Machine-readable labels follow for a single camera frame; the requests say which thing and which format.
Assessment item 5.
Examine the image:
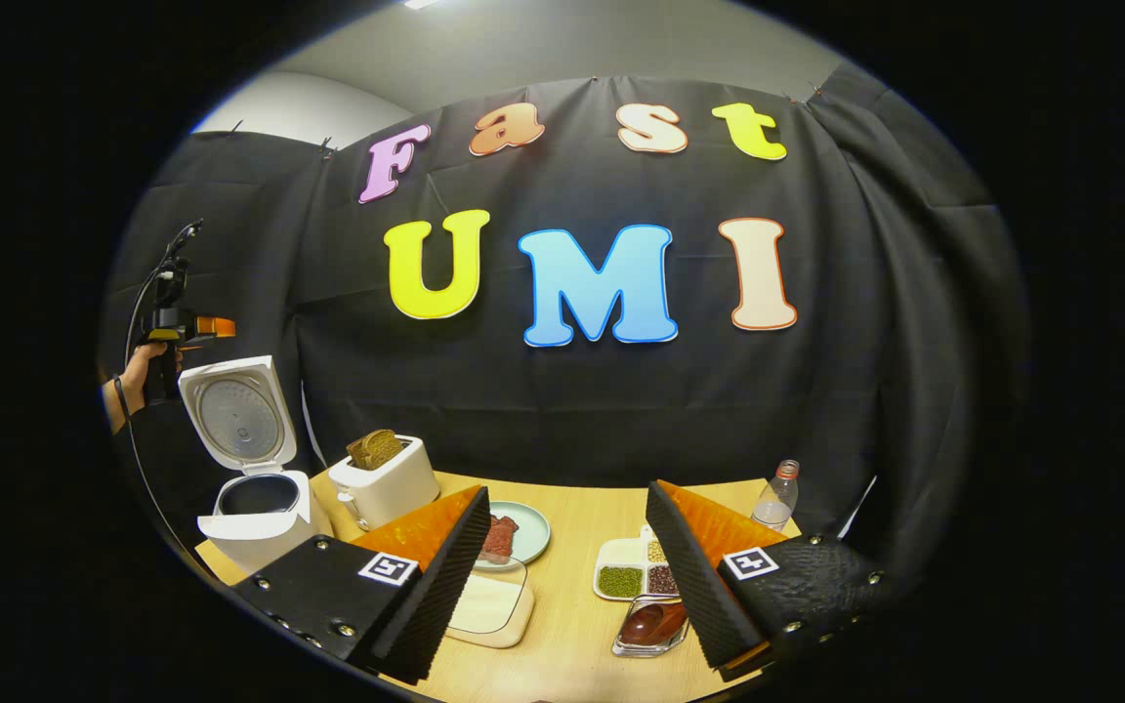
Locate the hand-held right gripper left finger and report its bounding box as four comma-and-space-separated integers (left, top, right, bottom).
230, 485, 493, 685

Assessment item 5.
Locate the white toaster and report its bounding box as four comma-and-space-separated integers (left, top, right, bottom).
328, 434, 442, 532

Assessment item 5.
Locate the black backdrop cloth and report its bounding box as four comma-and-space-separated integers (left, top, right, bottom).
99, 63, 1027, 587

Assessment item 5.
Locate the clear chopstick holder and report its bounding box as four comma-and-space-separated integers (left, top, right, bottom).
610, 594, 691, 659

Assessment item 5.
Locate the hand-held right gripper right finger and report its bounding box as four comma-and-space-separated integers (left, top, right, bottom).
646, 478, 886, 682

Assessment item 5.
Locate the clear plastic water bottle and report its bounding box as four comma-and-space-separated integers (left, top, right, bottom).
750, 459, 802, 534

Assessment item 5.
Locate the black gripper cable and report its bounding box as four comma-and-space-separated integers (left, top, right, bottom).
122, 219, 205, 548

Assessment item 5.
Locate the brown wooden spoon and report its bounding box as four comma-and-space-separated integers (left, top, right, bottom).
619, 601, 689, 648

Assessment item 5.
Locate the pale green plate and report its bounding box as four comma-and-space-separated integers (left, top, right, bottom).
484, 501, 553, 566

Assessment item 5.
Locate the glass box of white rice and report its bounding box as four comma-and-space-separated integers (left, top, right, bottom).
445, 557, 537, 650

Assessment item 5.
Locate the white divided bean dish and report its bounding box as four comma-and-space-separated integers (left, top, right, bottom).
593, 524, 682, 602

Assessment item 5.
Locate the white rice cooker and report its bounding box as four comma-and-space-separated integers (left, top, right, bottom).
178, 355, 335, 573

